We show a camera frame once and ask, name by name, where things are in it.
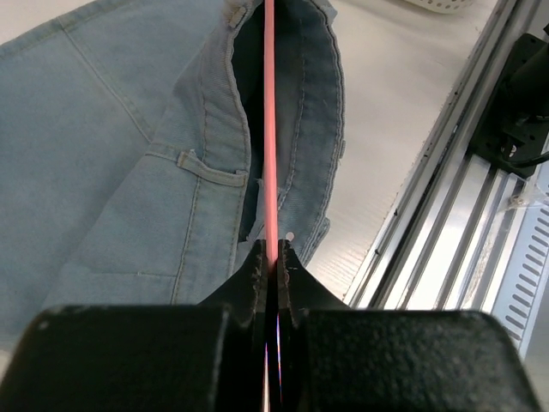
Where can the pink wire hanger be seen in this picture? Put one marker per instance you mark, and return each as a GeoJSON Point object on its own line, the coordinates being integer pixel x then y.
{"type": "Point", "coordinates": [269, 163]}

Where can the white perforated plastic basket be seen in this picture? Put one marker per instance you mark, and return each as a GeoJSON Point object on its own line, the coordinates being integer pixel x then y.
{"type": "Point", "coordinates": [442, 7]}

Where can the white slotted cable duct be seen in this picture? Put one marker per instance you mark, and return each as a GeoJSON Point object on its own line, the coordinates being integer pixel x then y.
{"type": "Point", "coordinates": [518, 302]}

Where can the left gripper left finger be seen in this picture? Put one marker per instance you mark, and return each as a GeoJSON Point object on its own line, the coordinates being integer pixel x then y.
{"type": "Point", "coordinates": [204, 357]}

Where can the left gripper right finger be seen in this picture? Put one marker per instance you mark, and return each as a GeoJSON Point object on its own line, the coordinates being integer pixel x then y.
{"type": "Point", "coordinates": [335, 358]}

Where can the light blue denim skirt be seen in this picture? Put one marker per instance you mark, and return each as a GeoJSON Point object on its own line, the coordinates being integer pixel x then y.
{"type": "Point", "coordinates": [131, 155]}

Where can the aluminium mounting rail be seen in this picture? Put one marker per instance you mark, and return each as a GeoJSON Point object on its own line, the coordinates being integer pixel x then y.
{"type": "Point", "coordinates": [448, 238]}

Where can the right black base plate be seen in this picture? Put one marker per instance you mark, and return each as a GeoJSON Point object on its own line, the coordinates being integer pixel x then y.
{"type": "Point", "coordinates": [513, 128]}

